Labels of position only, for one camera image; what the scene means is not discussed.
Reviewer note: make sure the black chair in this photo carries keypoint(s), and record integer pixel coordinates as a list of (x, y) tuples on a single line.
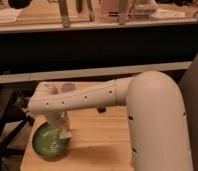
[(9, 113)]

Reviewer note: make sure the white sponge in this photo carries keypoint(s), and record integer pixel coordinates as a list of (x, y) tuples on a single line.
[(65, 134)]

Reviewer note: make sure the dark robot body panel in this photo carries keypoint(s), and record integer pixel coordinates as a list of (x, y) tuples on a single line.
[(189, 88)]

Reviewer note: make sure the wooden table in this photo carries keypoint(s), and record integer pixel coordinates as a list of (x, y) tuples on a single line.
[(100, 142)]

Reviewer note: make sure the green ceramic bowl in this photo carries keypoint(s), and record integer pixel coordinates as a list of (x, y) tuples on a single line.
[(47, 143)]

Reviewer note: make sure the small dark object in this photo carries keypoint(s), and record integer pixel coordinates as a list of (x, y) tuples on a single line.
[(101, 109)]

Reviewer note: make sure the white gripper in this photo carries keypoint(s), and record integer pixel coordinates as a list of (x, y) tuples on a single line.
[(59, 120)]

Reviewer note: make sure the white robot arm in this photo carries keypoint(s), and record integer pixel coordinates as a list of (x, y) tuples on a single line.
[(158, 125)]

